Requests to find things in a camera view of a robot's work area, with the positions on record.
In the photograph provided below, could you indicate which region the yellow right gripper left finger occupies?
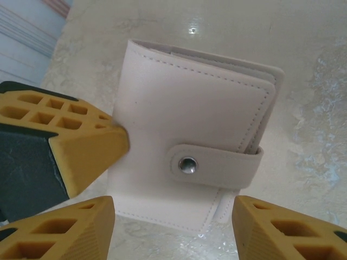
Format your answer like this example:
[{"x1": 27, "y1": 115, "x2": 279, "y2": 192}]
[{"x1": 0, "y1": 196, "x2": 117, "y2": 260}]

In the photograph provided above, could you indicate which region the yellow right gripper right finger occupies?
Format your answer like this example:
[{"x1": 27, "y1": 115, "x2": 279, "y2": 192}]
[{"x1": 233, "y1": 196, "x2": 347, "y2": 260}]

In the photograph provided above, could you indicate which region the beige leather card holder wallet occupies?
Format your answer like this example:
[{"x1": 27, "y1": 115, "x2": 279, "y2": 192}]
[{"x1": 106, "y1": 38, "x2": 286, "y2": 239}]

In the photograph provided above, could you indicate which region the translucent corrugated side panel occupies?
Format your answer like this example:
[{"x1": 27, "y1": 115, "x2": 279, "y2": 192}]
[{"x1": 0, "y1": 0, "x2": 72, "y2": 82}]

